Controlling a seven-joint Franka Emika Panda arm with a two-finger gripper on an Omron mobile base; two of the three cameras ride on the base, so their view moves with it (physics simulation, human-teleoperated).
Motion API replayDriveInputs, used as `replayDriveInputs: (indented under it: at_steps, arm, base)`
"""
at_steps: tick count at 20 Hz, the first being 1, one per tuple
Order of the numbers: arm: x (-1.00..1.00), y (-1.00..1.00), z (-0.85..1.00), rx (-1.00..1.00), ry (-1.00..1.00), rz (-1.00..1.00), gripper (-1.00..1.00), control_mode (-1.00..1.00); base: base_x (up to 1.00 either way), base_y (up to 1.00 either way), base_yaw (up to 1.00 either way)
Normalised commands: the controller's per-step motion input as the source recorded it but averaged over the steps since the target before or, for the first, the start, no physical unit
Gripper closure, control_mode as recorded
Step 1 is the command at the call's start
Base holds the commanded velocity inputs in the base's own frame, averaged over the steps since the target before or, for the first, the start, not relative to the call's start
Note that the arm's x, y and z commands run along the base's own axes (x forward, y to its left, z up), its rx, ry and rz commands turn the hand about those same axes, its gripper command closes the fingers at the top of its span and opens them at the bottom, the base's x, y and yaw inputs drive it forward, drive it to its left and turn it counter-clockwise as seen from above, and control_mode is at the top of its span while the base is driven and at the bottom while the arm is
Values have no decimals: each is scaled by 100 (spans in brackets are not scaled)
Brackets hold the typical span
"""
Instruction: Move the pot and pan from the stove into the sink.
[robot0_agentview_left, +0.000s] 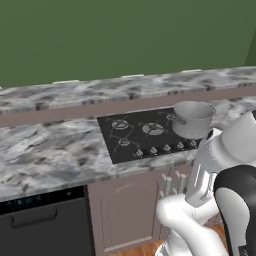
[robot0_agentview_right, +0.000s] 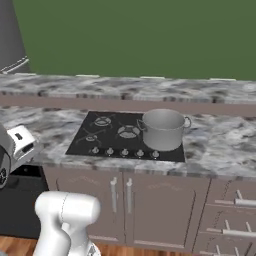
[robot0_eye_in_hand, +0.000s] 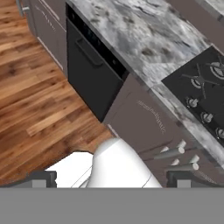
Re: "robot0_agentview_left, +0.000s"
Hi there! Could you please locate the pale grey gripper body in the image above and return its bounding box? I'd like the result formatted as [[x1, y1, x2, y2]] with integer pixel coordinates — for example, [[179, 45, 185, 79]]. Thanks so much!
[[184, 142, 221, 208]]

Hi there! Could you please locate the silver metal pot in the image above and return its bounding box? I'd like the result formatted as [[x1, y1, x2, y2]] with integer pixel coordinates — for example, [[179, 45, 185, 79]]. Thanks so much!
[[167, 100, 216, 141]]

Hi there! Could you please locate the narrow taupe cupboard door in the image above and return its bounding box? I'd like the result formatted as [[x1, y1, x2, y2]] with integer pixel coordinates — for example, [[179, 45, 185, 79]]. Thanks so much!
[[166, 162, 198, 201]]

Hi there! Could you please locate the wide taupe cupboard door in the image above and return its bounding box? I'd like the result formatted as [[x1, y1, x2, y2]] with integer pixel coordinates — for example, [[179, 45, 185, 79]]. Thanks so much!
[[87, 171, 169, 255]]

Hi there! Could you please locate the black gas hob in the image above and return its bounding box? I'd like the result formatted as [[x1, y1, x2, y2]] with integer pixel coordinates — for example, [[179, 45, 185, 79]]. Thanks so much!
[[96, 106, 210, 165]]

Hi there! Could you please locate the black dishwasher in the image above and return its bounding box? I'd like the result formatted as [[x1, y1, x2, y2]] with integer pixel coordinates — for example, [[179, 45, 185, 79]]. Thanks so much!
[[0, 185, 97, 256]]

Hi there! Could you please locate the pale cupboard handle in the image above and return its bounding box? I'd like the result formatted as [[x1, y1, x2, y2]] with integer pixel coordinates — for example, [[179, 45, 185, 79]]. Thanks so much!
[[172, 170, 188, 195], [158, 173, 173, 200]]

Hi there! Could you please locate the black dishwasher handle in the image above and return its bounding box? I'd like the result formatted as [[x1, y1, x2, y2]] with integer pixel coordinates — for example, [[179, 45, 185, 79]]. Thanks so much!
[[9, 206, 59, 230]]

